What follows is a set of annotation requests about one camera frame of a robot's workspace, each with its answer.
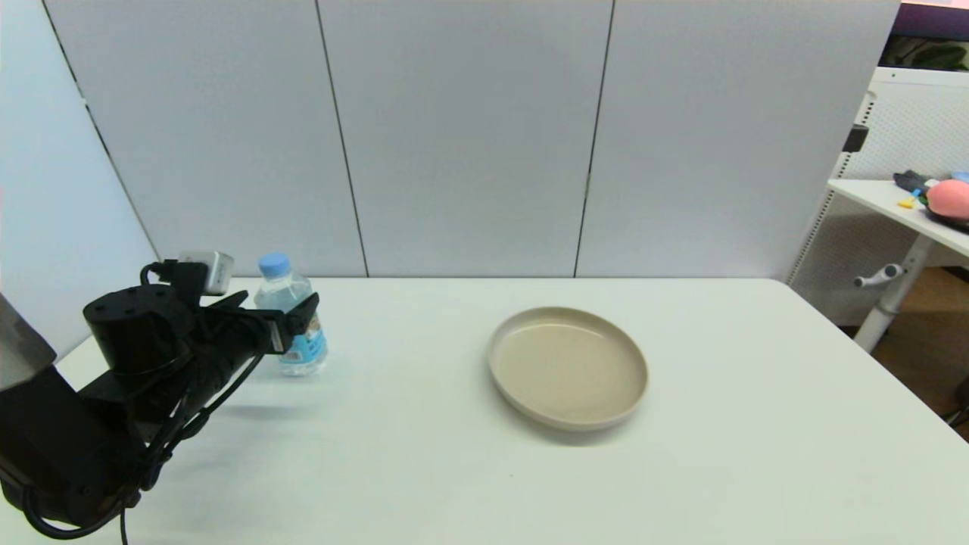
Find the soda water bottle blue label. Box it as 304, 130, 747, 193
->
254, 252, 329, 378

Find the grey robot torso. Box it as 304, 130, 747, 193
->
0, 295, 58, 391

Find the beige round plate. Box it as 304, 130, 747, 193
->
488, 306, 650, 433

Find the white desk leg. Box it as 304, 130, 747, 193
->
854, 235, 933, 353

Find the white side desk top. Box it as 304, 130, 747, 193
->
827, 179, 969, 258

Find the black item on desk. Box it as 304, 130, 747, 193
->
893, 171, 939, 194

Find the white pegboard panel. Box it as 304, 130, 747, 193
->
787, 67, 969, 328

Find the pink plush toy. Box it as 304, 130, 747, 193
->
927, 179, 969, 220

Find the black floor stand base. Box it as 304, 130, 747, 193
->
945, 377, 969, 441

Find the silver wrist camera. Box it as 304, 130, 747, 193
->
178, 251, 235, 296

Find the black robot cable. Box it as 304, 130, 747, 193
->
21, 261, 266, 545

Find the white desk crank handle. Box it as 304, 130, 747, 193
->
855, 263, 906, 289

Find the dark wall picture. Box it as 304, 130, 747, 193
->
878, 3, 969, 71

